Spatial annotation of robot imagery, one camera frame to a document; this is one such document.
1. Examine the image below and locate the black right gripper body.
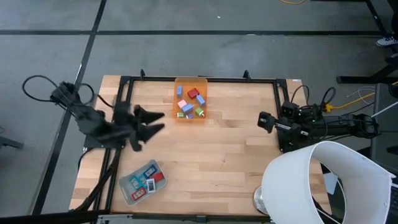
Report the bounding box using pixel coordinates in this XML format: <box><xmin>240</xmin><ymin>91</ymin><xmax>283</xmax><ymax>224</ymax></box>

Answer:
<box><xmin>275</xmin><ymin>119</ymin><xmax>308</xmax><ymax>138</ymax></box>

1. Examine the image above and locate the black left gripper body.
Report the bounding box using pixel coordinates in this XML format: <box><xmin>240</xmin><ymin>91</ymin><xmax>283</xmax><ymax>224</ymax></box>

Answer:
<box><xmin>111</xmin><ymin>101</ymin><xmax>144</xmax><ymax>152</ymax></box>

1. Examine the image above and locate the blue digital clock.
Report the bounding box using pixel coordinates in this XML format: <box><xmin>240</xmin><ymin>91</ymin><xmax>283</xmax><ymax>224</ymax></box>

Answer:
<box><xmin>143</xmin><ymin>166</ymin><xmax>158</xmax><ymax>179</ymax></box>

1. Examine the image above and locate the teal arch block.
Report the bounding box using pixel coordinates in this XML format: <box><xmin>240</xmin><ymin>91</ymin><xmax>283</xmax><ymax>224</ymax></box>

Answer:
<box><xmin>129</xmin><ymin>175</ymin><xmax>141</xmax><ymax>190</ymax></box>

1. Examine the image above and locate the gray plastic bin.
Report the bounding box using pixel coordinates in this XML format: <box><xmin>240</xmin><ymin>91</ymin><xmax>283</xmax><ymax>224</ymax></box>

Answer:
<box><xmin>118</xmin><ymin>159</ymin><xmax>168</xmax><ymax>206</ymax></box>

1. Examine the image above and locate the red square block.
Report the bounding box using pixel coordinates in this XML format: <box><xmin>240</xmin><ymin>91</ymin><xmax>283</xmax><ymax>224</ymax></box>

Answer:
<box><xmin>131</xmin><ymin>187</ymin><xmax>148</xmax><ymax>202</ymax></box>

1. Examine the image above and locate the tan wooden block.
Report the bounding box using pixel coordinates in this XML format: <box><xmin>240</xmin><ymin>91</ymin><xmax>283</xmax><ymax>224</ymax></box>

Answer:
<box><xmin>172</xmin><ymin>77</ymin><xmax>208</xmax><ymax>120</ymax></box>

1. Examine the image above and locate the white lamp shade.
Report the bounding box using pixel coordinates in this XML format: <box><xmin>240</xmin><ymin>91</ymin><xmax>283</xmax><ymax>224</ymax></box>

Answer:
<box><xmin>261</xmin><ymin>141</ymin><xmax>396</xmax><ymax>224</ymax></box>

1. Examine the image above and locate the silver lamp base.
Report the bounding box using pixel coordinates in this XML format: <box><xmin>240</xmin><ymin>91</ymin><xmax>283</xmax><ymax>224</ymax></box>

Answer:
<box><xmin>252</xmin><ymin>185</ymin><xmax>270</xmax><ymax>216</ymax></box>

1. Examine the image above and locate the dark chair base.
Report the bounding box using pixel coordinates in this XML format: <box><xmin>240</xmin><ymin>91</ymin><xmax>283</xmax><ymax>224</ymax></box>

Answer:
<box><xmin>0</xmin><ymin>126</ymin><xmax>25</xmax><ymax>150</ymax></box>

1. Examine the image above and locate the black laptop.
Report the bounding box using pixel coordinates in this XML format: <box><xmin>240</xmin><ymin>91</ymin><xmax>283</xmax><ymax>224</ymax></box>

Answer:
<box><xmin>385</xmin><ymin>174</ymin><xmax>398</xmax><ymax>224</ymax></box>

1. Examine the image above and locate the person's shoe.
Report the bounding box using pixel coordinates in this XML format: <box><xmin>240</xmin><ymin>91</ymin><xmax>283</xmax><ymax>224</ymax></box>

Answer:
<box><xmin>375</xmin><ymin>35</ymin><xmax>398</xmax><ymax>48</ymax></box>

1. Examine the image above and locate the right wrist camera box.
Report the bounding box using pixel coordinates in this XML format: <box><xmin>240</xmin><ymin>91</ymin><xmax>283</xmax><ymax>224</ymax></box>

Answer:
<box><xmin>280</xmin><ymin>100</ymin><xmax>300</xmax><ymax>119</ymax></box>

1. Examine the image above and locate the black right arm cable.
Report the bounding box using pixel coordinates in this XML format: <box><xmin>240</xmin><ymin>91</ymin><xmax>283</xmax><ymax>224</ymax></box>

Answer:
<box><xmin>291</xmin><ymin>83</ymin><xmax>337</xmax><ymax>110</ymax></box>

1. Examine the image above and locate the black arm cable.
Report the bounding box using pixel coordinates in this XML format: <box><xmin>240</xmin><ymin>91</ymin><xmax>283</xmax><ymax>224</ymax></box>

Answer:
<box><xmin>291</xmin><ymin>83</ymin><xmax>337</xmax><ymax>110</ymax></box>
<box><xmin>21</xmin><ymin>74</ymin><xmax>96</xmax><ymax>105</ymax></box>

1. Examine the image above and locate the black table frame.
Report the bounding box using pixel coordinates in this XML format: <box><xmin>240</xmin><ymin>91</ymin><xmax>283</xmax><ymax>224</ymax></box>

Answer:
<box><xmin>70</xmin><ymin>68</ymin><xmax>292</xmax><ymax>224</ymax></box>

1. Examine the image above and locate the yellow extension cord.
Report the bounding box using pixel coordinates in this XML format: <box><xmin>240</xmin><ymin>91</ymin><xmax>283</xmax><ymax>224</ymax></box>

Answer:
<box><xmin>325</xmin><ymin>80</ymin><xmax>398</xmax><ymax>112</ymax></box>

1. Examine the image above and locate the black desk frame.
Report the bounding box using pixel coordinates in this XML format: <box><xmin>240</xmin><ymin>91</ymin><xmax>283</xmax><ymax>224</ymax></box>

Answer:
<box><xmin>336</xmin><ymin>0</ymin><xmax>398</xmax><ymax>85</ymax></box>

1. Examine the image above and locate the white cable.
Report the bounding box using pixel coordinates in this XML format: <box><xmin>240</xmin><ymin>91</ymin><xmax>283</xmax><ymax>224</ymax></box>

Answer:
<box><xmin>346</xmin><ymin>86</ymin><xmax>377</xmax><ymax>98</ymax></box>

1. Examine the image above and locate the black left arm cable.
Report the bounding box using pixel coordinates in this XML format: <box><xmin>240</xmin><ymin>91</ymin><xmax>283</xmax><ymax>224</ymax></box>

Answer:
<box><xmin>21</xmin><ymin>74</ymin><xmax>96</xmax><ymax>105</ymax></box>

